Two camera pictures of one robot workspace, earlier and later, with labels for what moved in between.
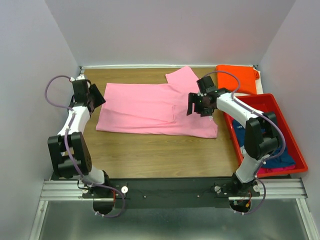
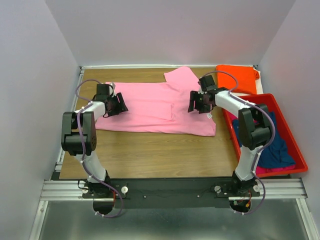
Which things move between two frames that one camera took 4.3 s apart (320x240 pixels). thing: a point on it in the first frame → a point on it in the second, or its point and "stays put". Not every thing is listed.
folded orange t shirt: x=247 y=76 stays put
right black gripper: x=193 y=98 stays put
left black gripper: x=100 y=99 → x=121 y=106
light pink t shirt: x=155 y=108 stays put
